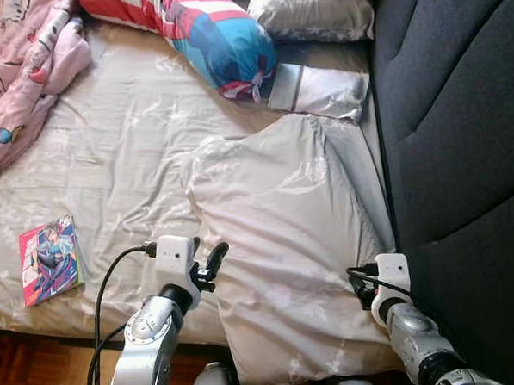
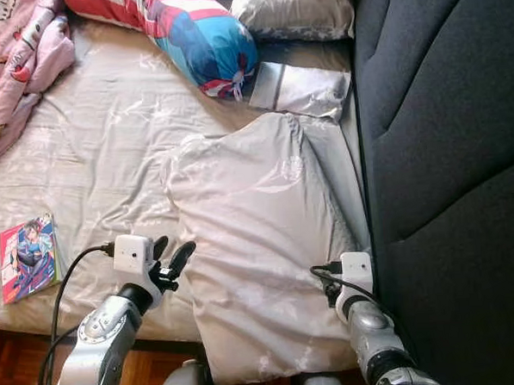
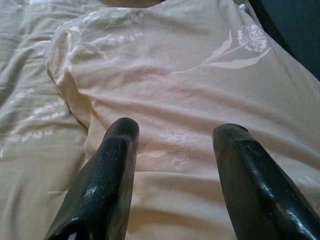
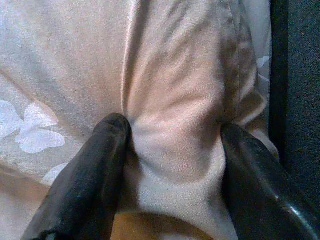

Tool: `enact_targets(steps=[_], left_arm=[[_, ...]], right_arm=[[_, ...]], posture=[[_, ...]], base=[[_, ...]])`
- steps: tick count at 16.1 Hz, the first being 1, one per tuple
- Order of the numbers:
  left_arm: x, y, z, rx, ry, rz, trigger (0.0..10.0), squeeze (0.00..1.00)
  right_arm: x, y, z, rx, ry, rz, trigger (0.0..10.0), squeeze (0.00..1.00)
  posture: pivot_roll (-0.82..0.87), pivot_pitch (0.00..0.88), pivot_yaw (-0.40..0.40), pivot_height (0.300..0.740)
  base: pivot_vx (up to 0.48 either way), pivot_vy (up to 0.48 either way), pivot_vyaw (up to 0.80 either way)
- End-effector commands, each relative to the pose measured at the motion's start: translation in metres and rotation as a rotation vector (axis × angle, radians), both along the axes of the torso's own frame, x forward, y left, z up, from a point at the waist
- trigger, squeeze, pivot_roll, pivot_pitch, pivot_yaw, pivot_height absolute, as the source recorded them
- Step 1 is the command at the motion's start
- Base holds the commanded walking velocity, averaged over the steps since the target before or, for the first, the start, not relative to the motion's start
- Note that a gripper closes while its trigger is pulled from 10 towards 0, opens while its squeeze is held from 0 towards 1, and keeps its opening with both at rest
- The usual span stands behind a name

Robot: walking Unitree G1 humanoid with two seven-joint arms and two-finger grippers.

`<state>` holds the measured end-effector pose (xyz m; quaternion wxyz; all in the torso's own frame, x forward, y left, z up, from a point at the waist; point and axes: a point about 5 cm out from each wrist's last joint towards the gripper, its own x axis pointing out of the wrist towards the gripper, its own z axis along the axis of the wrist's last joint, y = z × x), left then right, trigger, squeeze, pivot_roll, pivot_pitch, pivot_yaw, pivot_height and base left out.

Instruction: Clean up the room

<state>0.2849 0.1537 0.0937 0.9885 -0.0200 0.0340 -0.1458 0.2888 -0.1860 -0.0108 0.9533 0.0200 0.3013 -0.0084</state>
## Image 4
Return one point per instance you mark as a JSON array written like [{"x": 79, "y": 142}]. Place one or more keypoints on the dark textured panel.
[{"x": 300, "y": 75}]

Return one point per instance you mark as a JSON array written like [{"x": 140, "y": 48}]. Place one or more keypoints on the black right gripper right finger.
[{"x": 257, "y": 195}]

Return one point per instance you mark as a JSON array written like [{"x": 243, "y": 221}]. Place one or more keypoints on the beige satin pillow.
[{"x": 180, "y": 100}]

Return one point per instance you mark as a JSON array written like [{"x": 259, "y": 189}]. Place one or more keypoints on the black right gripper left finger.
[{"x": 87, "y": 187}]

